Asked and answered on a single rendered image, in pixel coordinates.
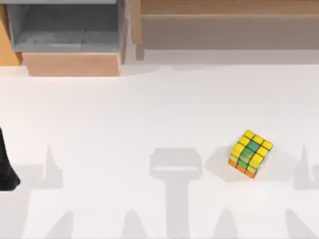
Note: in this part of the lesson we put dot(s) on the colourful puzzle cube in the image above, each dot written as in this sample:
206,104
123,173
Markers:
250,153

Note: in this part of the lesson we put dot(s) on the wooden cupboard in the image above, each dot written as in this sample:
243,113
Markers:
224,27

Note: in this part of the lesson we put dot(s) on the pale wooden drawer front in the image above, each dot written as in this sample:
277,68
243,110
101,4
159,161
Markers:
71,64

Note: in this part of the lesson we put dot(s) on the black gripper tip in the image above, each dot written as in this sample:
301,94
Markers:
5,171

